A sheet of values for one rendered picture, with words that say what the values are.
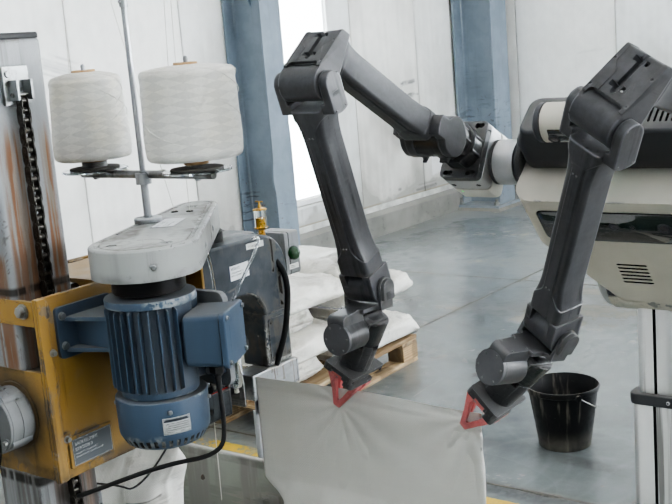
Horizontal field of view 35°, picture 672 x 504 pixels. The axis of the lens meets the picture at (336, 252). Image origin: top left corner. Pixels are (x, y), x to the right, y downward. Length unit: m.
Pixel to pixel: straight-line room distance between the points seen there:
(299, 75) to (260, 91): 6.25
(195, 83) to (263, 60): 6.03
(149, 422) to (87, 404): 0.17
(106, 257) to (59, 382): 0.26
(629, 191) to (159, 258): 0.85
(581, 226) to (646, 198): 0.44
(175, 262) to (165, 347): 0.14
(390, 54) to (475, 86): 1.25
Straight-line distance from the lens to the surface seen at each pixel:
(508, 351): 1.65
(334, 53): 1.75
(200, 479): 2.80
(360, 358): 1.92
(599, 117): 1.46
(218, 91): 1.78
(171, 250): 1.68
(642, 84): 1.46
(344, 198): 1.79
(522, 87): 10.69
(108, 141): 1.97
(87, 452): 1.90
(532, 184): 2.09
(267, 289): 2.18
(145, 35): 7.49
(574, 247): 1.58
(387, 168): 9.65
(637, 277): 2.16
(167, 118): 1.77
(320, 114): 1.73
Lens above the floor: 1.70
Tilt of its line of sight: 11 degrees down
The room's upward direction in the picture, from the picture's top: 5 degrees counter-clockwise
